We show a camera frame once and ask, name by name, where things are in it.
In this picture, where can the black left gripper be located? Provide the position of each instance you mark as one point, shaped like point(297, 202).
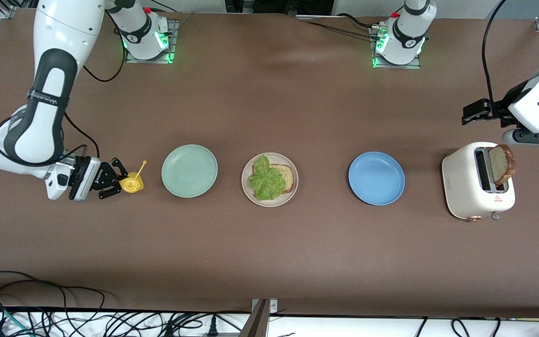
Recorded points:
point(498, 111)

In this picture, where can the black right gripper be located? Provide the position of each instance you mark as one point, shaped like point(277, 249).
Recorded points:
point(100, 177)

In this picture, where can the yellow mustard squeeze bottle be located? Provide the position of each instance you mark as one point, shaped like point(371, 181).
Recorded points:
point(133, 185)

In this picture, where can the brown bread slice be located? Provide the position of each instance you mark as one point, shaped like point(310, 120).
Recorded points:
point(501, 164)
point(289, 178)

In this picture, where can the green lettuce leaf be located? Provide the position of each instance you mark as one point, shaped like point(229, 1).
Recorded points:
point(265, 180)

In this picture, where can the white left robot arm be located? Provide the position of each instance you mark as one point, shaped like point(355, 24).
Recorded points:
point(536, 110)

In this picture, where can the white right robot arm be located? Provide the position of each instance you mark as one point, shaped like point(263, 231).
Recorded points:
point(63, 28)

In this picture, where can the mint green plate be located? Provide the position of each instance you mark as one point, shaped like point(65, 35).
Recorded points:
point(189, 171)

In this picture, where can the blue plate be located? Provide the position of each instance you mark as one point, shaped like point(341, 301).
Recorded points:
point(376, 179)

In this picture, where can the beige plate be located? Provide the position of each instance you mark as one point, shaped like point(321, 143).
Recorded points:
point(293, 199)

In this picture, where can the white two-slot toaster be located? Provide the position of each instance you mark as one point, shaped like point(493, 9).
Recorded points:
point(461, 187)

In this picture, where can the black power plug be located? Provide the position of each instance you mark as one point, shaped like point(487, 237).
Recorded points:
point(212, 327)

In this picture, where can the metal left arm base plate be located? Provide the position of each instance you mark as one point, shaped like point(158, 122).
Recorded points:
point(414, 66)

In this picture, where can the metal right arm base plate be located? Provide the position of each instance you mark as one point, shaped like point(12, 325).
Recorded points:
point(174, 42)

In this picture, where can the metal table edge bracket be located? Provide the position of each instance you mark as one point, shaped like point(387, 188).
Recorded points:
point(260, 323)

